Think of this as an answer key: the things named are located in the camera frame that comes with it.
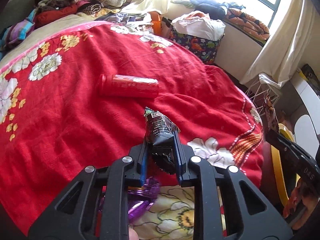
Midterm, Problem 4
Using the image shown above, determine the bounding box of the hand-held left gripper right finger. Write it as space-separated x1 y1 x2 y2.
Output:
172 131 293 240

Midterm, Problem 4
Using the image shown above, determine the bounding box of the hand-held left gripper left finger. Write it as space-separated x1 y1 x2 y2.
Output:
27 140 152 240

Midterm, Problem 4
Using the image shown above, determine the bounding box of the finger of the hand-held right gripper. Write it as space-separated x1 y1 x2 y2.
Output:
265 129 304 162

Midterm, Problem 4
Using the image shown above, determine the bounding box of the yellow-rimmed black trash bin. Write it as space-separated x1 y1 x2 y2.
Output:
260 123 303 205

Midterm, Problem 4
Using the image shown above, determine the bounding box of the brown candy wrapper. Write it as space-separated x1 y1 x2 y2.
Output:
262 94 280 134

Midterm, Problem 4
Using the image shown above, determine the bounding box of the dark snack wrapper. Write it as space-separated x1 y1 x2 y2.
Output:
143 107 181 174

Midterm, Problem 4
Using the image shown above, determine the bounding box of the person's right hand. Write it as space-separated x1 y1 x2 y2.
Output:
282 180 320 230

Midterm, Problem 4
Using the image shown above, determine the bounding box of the white scalloped cabinet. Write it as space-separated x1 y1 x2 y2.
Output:
294 114 320 152

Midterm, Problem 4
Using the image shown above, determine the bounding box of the purple foil wrapper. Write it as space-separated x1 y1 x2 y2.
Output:
100 176 162 227

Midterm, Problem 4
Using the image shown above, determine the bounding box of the white desk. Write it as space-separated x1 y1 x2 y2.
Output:
291 75 320 113

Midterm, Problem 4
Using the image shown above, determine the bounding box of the camouflage bag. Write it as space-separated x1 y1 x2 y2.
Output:
297 64 320 90

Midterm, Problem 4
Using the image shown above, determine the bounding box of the red can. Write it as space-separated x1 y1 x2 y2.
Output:
97 74 160 98

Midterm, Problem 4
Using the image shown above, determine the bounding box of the red floral blanket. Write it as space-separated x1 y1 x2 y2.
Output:
0 21 264 240

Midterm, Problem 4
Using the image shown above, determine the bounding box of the cream curtain beside stool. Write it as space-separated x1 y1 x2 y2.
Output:
240 0 320 85

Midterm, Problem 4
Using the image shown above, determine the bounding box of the dinosaur print fabric bag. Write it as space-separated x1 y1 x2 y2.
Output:
170 22 224 64

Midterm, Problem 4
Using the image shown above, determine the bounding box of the orange floral quilt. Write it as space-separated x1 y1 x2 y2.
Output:
225 7 270 41

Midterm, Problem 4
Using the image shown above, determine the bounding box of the orange plastic bag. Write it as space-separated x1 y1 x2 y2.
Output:
152 14 173 38

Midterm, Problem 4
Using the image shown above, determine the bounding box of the white clothes bundle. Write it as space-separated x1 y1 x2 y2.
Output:
171 11 225 42

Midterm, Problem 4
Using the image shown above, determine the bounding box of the pale purple garment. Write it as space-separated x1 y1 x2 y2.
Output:
100 12 142 25

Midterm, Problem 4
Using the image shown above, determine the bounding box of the dark blue garment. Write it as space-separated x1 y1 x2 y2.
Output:
189 0 250 20

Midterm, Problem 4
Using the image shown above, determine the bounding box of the pile of colourful clothes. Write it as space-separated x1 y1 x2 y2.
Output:
0 9 35 53

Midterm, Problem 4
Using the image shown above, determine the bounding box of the white wire stool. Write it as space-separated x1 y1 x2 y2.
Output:
246 72 283 117

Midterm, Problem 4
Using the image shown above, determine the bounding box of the dark window frame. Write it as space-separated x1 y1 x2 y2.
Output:
230 0 294 30

